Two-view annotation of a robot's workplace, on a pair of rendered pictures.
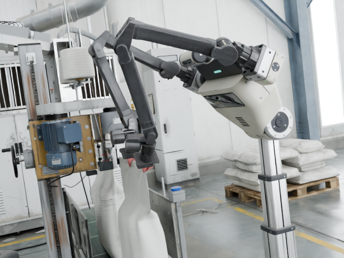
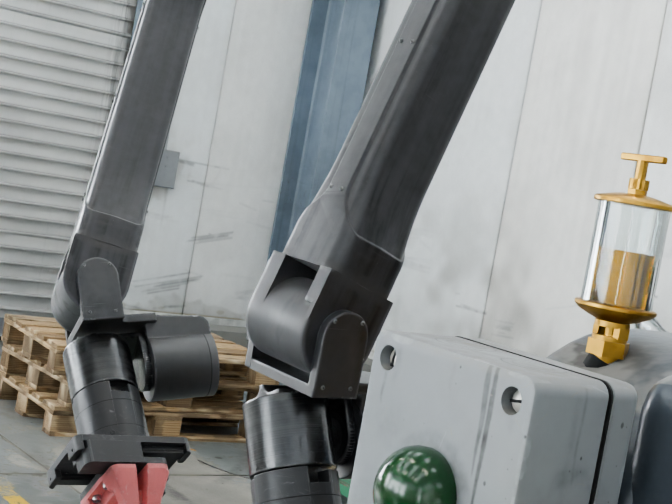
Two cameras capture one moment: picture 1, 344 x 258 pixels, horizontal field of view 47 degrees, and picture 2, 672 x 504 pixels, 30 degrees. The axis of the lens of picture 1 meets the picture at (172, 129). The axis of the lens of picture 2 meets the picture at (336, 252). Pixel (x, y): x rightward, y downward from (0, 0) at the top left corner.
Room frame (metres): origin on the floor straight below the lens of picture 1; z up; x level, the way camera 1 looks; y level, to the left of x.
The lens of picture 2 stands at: (2.75, 0.00, 1.37)
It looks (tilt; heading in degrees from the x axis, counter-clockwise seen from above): 3 degrees down; 165
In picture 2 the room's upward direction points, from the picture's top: 10 degrees clockwise
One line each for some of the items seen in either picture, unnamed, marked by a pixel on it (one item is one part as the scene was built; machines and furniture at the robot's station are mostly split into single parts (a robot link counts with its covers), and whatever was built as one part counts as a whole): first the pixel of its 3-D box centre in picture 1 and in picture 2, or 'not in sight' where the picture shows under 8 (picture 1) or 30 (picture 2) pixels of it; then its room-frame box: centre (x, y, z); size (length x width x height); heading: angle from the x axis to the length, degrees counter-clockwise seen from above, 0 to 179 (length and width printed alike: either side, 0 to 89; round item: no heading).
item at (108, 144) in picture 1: (109, 147); not in sight; (2.23, 0.36, 1.14); 0.05 x 0.04 x 0.16; 111
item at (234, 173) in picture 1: (251, 170); not in sight; (5.19, -0.97, 0.32); 0.67 x 0.42 x 0.14; 115
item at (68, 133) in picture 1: (69, 135); not in sight; (1.97, 0.51, 1.25); 0.10 x 0.08 x 0.12; 136
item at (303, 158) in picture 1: (306, 156); not in sight; (5.06, -1.67, 0.44); 0.68 x 0.44 x 0.15; 111
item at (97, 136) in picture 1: (92, 127); not in sight; (2.34, 0.46, 1.26); 0.22 x 0.05 x 0.16; 21
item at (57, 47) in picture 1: (65, 73); not in sight; (4.62, 1.13, 1.82); 0.51 x 0.27 x 0.71; 21
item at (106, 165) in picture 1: (105, 165); not in sight; (2.27, 0.41, 1.04); 0.08 x 0.06 x 0.05; 111
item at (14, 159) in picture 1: (14, 161); not in sight; (2.17, 0.88, 1.13); 0.18 x 0.11 x 0.18; 21
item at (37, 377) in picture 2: not in sight; (141, 378); (-3.68, 0.85, 0.22); 1.21 x 0.84 x 0.14; 111
